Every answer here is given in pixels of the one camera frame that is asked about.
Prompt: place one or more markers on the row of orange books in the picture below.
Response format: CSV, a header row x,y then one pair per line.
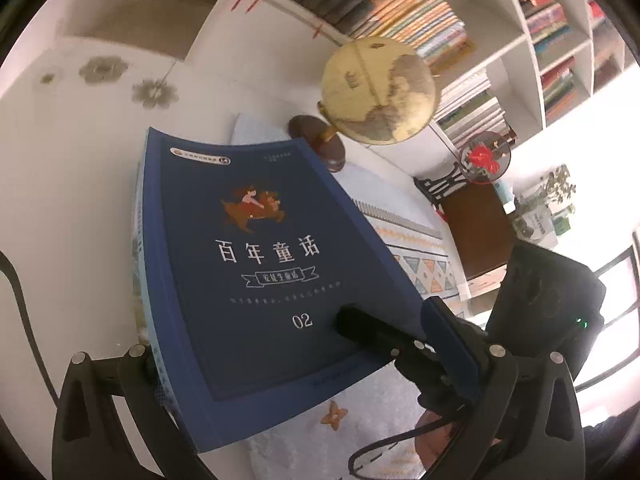
x,y
425,25

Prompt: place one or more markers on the blue tissue box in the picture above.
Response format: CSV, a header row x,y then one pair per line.
x,y
505,197

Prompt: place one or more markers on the person's right hand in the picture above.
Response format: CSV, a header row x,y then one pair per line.
x,y
435,435

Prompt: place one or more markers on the white bookshelf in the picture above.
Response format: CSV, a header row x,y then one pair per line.
x,y
520,35

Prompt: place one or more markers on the round embroidered fan ornament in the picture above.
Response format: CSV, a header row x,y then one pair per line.
x,y
482,157

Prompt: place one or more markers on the white green carton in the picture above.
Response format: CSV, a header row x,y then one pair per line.
x,y
542,225

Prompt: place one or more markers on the blue patterned woven mat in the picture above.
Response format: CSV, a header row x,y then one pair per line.
x,y
395,192

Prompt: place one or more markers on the yellow globe on wooden base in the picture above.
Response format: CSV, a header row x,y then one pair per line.
x,y
375,90

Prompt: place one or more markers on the rows of colourful shelf books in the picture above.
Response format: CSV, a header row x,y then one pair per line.
x,y
550,30

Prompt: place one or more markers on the row of white blue books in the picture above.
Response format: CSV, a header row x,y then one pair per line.
x,y
475,110

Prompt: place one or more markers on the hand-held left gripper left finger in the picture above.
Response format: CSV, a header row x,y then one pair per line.
x,y
150,400

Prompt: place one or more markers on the green plant in vase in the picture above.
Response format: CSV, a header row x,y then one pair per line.
x,y
557,185

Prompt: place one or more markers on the dark brown cabinet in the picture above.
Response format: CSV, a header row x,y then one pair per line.
x,y
480,240

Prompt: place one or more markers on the dark blue book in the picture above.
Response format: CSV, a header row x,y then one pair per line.
x,y
260,260

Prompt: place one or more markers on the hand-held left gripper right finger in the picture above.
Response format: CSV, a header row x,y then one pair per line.
x,y
450,345

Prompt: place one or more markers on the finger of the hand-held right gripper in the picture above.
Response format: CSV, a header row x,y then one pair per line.
x,y
370,330
430,385

